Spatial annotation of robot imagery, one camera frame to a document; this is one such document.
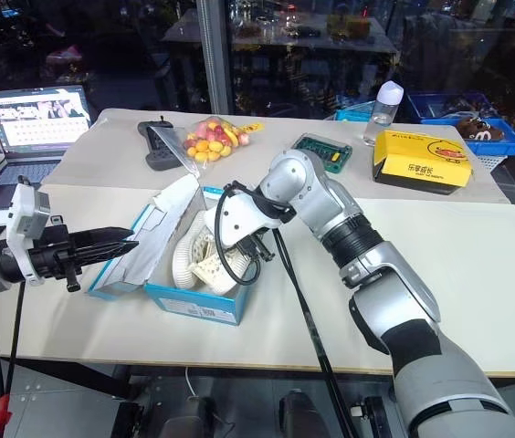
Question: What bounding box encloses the open grey laptop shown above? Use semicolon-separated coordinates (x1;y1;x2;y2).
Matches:
0;85;93;214

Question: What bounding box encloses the clear bag of toy fruit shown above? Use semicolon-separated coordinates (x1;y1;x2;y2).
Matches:
153;116;267;175

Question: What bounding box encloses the small light blue crate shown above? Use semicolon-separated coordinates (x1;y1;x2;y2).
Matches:
333;106;378;124

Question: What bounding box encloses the brown plush toy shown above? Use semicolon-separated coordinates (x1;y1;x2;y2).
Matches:
456;115;506;142

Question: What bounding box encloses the yellow duck print box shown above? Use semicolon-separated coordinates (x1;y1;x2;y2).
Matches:
372;129;478;197

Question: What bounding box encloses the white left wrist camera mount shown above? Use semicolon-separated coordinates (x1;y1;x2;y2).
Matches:
5;182;52;285

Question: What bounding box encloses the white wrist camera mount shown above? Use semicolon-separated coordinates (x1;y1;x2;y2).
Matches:
214;191;282;251
5;182;52;285

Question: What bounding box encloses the white mesh basket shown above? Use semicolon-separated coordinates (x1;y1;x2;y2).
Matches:
470;153;510;173

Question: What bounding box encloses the blue plastic bin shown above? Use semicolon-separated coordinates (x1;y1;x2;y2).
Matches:
420;116;515;160
406;89;499;125

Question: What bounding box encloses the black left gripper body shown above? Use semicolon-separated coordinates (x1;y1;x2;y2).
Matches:
27;215;82;294

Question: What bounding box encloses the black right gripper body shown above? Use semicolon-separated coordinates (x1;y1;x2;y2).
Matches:
234;227;273;265

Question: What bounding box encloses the black handheld controller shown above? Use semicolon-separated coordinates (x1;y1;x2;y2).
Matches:
137;115;184;172

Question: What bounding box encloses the red tape on cable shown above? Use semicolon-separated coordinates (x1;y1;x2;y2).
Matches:
0;392;15;438

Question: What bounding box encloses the grey metal pillar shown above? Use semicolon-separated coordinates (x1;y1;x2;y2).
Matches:
194;0;235;116

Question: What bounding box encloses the white knit shoe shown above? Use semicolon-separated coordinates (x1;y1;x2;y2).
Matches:
192;227;259;296
172;209;216;289

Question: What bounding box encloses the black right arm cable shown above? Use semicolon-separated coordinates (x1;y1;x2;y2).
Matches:
214;181;359;438

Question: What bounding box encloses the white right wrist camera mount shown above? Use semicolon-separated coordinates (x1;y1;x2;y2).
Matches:
214;191;282;251

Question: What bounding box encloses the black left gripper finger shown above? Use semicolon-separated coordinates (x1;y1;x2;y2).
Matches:
63;240;141;269
66;226;135;248

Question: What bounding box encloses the blue shoebox with lid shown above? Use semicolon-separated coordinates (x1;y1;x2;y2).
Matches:
87;174;259;328

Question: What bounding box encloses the clear bottle with white cap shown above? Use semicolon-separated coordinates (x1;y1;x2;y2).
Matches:
363;79;406;148

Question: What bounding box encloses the green circuit board in case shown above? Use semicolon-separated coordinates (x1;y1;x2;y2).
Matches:
290;132;355;175

